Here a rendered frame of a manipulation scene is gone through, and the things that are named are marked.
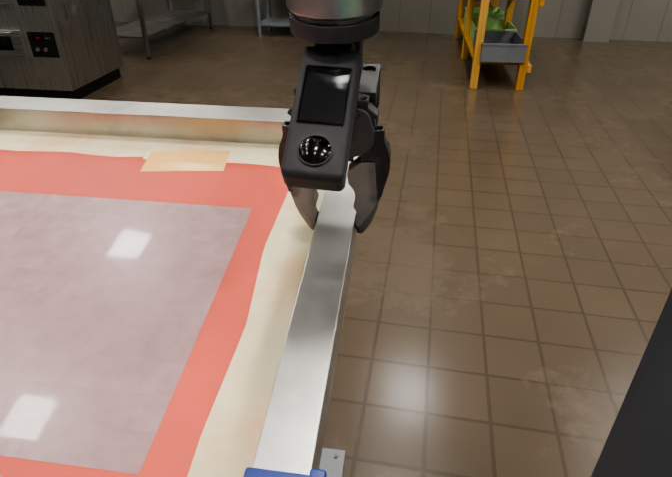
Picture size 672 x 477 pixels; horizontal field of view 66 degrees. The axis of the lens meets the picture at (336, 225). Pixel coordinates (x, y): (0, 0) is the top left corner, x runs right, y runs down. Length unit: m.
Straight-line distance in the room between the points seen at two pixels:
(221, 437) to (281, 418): 0.06
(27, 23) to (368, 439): 4.14
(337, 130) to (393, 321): 1.72
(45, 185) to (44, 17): 4.14
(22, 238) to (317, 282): 0.34
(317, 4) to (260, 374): 0.28
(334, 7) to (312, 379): 0.27
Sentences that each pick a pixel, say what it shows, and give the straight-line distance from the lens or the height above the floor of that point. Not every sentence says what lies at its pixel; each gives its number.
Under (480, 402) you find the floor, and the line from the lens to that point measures 1.84.
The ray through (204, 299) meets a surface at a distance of 0.50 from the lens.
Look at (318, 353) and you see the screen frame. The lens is 0.40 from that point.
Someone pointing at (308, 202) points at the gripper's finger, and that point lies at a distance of 0.50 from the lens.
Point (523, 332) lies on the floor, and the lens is 2.13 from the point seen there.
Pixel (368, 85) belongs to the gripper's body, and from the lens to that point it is 0.46.
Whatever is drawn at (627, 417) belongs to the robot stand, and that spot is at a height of 0.81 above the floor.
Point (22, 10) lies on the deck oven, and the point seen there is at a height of 0.72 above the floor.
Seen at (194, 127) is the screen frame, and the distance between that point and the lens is 0.73.
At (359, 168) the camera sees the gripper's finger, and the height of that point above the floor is 1.17.
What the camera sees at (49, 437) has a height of 1.04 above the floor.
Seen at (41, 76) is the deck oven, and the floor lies 0.22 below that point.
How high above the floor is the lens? 1.37
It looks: 31 degrees down
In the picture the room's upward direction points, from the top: straight up
